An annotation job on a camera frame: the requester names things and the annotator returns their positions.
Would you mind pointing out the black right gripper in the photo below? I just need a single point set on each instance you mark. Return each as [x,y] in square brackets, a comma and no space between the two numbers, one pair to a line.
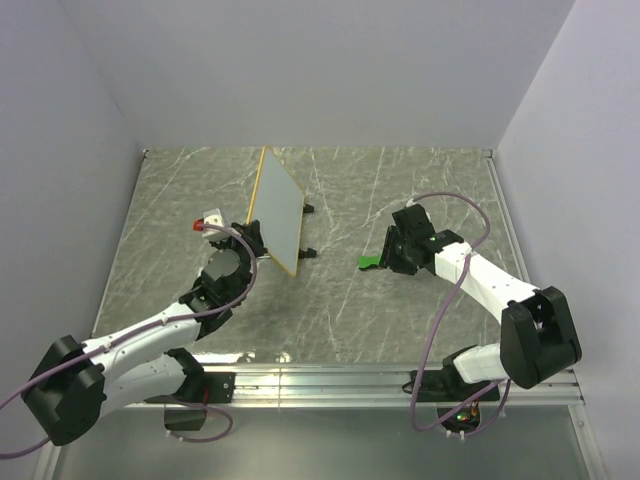
[391,238]

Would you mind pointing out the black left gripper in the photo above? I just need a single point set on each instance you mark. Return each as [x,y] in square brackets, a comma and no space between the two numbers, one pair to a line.
[250,232]

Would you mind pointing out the green black whiteboard eraser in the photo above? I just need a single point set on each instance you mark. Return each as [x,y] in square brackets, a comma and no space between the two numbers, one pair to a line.
[366,262]

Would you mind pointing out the yellow framed whiteboard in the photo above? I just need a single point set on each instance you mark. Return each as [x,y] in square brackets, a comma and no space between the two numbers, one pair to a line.
[277,202]

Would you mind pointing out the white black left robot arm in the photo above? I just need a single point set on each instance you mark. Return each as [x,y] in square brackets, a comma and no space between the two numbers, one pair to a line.
[77,383]

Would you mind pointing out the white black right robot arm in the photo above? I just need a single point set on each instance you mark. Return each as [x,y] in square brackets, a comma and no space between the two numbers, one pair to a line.
[538,337]

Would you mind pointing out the grey metal whiteboard stand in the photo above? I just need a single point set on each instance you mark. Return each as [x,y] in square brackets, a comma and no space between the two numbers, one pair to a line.
[308,252]

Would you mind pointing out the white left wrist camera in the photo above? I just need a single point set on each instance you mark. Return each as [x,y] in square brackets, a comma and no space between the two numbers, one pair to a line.
[210,225]

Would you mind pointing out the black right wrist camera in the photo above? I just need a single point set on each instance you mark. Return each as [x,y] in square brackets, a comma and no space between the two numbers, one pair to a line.
[413,223]

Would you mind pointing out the aluminium mounting rail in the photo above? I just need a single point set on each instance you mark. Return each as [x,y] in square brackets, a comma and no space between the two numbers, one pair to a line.
[361,386]

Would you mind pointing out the aluminium side rail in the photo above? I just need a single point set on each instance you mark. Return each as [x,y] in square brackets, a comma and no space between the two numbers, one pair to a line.
[502,243]

